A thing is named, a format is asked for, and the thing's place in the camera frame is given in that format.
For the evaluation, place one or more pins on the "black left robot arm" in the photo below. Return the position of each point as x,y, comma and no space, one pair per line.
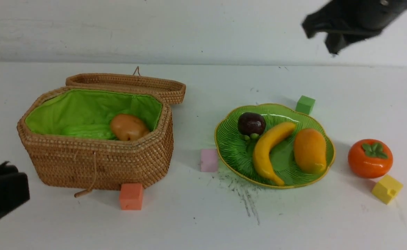
14,188

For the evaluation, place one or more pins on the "yellow toy banana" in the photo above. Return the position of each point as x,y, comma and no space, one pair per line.
260,157

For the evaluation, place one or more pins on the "green toy cucumber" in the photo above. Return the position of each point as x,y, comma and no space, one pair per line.
91,131

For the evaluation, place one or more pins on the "woven wicker basket green lining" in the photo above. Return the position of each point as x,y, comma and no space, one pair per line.
84,163

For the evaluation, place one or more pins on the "orange foam cube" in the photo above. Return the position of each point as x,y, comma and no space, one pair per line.
131,196

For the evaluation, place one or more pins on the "purple toy mangosteen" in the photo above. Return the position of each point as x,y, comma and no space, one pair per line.
251,125

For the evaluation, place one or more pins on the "green foam cube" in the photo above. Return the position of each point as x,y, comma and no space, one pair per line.
305,105

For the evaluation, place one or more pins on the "yellow orange toy mango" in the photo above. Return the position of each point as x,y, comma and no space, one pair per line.
310,151

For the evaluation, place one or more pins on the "yellow foam cube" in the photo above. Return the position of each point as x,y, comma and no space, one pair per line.
387,189

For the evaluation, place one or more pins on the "green leaf-shaped ceramic plate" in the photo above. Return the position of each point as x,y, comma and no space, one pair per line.
236,153

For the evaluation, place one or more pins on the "brown toy potato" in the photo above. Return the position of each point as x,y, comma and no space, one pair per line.
128,127

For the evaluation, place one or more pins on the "pink foam cube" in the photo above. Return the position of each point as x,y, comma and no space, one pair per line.
209,160

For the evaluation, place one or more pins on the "orange toy persimmon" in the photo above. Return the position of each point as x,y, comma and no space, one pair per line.
370,158

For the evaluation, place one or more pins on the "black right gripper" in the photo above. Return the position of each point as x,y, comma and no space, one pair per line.
347,22

